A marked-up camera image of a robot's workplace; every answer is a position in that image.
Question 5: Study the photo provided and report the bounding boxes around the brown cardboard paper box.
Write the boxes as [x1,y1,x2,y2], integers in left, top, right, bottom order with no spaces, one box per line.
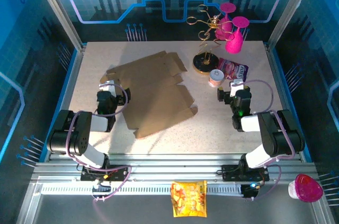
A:
[100,51,199,139]

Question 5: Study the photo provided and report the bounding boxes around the black controller box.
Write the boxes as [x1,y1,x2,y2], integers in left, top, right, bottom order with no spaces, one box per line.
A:
[240,183,260,199]

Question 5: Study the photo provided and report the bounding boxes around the purple candy bag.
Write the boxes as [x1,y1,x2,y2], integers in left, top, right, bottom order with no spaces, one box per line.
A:
[217,58,249,82]

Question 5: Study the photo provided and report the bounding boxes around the pink wine glass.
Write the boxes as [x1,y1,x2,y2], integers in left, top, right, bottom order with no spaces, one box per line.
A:
[225,16,251,55]
[214,2,237,41]

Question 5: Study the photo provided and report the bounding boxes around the yellow chips bag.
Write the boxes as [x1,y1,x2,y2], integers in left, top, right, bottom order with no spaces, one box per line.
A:
[170,180,208,218]

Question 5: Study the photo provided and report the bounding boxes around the pink lidded plastic cup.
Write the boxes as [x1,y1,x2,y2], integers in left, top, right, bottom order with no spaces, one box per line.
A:
[288,173,324,203]

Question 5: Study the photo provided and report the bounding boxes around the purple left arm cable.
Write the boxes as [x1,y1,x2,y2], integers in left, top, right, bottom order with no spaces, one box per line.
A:
[65,83,132,203]

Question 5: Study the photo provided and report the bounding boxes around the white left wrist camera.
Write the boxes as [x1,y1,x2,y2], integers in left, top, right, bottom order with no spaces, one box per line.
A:
[99,80,118,98]

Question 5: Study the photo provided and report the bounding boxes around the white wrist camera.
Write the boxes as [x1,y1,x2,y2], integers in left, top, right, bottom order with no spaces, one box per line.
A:
[99,80,118,98]
[229,80,245,97]

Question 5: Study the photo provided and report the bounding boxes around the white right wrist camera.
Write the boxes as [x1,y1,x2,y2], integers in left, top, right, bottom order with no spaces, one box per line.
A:
[229,80,245,97]

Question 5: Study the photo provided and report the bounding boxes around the gold wire glass rack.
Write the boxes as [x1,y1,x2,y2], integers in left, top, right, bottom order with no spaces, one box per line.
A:
[186,4,234,77]

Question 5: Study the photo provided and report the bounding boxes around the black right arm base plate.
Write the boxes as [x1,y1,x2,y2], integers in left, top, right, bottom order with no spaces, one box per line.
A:
[220,164,270,183]

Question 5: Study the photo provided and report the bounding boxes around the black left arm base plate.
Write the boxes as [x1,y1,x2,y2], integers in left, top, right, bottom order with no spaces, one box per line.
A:
[79,164,132,182]

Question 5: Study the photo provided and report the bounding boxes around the aluminium table frame rail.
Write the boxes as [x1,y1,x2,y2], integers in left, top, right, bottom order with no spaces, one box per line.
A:
[31,154,319,183]

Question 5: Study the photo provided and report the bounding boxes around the white slotted cable duct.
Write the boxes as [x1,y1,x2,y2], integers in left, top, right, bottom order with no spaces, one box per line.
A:
[41,183,245,196]

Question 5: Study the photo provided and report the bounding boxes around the aluminium frame post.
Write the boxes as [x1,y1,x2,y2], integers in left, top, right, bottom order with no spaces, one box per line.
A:
[29,0,87,51]
[266,0,315,49]

